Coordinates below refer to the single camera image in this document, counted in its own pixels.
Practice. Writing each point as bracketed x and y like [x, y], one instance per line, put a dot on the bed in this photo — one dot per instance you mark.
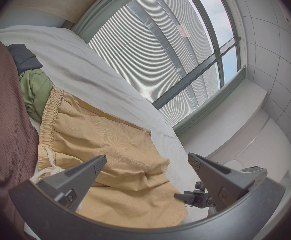
[85, 66]

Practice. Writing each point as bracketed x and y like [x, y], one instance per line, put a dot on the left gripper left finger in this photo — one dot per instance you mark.
[80, 181]

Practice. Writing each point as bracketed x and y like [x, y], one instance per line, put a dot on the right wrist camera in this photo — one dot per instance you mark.
[200, 186]

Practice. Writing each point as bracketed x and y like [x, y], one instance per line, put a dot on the green garment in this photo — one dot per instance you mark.
[36, 91]

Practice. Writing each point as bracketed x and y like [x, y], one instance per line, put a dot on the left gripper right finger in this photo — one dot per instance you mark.
[215, 181]

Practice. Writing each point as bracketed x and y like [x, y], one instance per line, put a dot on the window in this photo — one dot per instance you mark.
[210, 61]

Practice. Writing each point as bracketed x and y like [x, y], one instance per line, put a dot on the black garment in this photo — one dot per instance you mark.
[23, 56]

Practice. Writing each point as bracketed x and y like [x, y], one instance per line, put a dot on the tan shorts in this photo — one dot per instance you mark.
[115, 146]

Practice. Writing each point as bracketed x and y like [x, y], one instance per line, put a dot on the brown garment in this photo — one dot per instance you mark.
[5, 121]

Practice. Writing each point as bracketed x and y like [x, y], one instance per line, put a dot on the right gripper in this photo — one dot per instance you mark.
[200, 199]

